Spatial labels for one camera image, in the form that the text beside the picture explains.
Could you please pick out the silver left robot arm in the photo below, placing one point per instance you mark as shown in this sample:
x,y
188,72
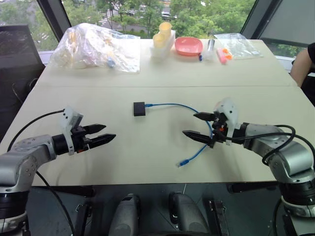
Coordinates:
x,y
29,152

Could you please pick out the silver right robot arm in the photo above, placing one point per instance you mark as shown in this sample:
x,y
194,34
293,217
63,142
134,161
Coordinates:
x,y
285,152

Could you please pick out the blue marker pen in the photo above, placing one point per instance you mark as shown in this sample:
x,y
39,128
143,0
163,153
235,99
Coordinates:
x,y
200,58

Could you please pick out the small black adapter box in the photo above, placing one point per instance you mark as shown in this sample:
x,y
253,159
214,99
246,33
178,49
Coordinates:
x,y
139,109

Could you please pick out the person in black clothes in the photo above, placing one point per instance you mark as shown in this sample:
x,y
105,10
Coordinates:
x,y
304,66

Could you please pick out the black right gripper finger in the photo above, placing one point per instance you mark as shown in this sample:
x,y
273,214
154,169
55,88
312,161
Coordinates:
x,y
204,115
197,136

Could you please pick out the pink and orange toy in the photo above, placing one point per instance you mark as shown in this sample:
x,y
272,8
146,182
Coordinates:
x,y
224,55

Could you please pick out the clear plastic cup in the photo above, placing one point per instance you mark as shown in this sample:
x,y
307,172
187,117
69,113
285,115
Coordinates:
x,y
209,50

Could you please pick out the black mesh chair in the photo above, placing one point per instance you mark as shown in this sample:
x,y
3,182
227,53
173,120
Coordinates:
x,y
14,73

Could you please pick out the clear flat plastic bag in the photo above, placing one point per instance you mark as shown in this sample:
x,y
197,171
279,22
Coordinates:
x,y
237,46

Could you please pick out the grey robot left leg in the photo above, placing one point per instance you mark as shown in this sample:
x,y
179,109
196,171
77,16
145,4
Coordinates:
x,y
126,216

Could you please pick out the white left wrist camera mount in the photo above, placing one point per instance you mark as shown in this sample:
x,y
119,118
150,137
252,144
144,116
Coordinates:
x,y
70,123

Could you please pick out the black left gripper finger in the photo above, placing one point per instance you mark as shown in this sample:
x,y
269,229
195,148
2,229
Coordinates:
x,y
103,139
94,128

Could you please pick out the pink plastic plate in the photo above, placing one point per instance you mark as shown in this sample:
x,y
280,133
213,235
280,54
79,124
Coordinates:
x,y
189,46

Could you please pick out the grey robot right leg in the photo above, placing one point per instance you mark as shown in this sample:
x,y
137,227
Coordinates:
x,y
187,214

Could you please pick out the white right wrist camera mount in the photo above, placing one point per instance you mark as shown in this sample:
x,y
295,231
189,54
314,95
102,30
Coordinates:
x,y
229,115

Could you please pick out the grey robot leg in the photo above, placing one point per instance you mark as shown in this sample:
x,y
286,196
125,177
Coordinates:
x,y
187,214
126,216

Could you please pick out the yellow plastic cup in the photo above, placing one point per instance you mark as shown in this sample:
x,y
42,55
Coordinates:
x,y
165,29
159,40

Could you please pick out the clear plastic bag of items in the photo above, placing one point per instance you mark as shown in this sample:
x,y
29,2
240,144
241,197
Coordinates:
x,y
96,48

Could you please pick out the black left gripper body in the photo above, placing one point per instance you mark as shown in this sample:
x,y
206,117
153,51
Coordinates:
x,y
80,140

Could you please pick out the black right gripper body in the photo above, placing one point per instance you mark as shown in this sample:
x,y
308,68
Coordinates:
x,y
219,127

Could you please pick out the white plastic tray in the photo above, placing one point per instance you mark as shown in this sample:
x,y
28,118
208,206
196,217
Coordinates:
x,y
163,48

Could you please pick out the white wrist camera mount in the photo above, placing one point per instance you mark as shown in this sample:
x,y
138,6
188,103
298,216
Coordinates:
x,y
229,115
70,123

